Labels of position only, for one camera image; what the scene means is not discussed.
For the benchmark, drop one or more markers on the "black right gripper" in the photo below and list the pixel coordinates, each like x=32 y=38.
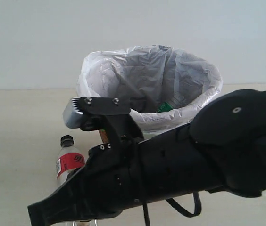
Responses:
x=111 y=181

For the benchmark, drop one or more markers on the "clear bottle red label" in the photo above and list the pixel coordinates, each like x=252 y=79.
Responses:
x=69 y=159

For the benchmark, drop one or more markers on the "clear bottle green cap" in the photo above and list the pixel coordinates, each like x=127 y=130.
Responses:
x=175 y=102

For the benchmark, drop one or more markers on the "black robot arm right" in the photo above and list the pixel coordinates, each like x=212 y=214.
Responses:
x=169 y=135

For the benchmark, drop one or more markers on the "woven brown wicker basket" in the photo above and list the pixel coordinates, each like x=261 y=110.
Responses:
x=103 y=136

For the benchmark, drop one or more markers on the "white plastic bin liner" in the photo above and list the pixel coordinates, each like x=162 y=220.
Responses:
x=147 y=76

